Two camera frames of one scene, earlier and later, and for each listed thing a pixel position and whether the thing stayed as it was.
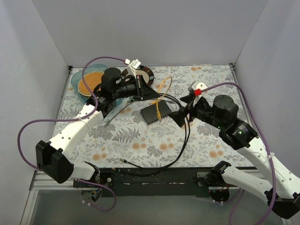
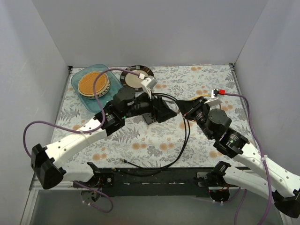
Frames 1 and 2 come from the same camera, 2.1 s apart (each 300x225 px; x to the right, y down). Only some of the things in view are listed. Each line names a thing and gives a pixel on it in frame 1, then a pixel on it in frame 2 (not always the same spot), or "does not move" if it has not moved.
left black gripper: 141,87 -> 155,110
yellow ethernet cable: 159,115 -> 200,96
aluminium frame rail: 41,181 does not move
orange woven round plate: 93,79 does not move
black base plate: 154,182 does not move
